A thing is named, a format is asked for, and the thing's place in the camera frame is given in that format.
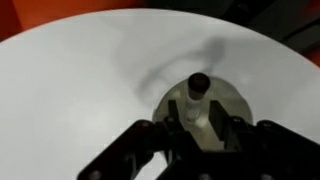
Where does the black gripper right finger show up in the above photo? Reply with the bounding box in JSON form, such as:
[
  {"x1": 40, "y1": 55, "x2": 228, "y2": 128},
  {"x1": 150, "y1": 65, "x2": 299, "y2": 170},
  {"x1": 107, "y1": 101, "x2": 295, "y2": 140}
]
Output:
[{"x1": 200, "y1": 113, "x2": 320, "y2": 180}]

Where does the white paper cup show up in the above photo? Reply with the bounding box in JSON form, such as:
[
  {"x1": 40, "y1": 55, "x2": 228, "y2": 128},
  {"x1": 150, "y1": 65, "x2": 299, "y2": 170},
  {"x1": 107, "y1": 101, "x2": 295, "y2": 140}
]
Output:
[{"x1": 152, "y1": 77, "x2": 253, "y2": 151}]

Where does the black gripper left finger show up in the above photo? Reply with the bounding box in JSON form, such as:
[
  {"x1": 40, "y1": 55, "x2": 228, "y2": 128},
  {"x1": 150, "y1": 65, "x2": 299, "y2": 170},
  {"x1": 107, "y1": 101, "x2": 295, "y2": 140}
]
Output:
[{"x1": 77, "y1": 100, "x2": 184, "y2": 180}]

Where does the black capped marker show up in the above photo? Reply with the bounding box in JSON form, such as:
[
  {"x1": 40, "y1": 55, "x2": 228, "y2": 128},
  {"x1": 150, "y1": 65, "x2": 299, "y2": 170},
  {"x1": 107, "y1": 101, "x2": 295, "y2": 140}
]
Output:
[{"x1": 186, "y1": 72, "x2": 211, "y2": 123}]

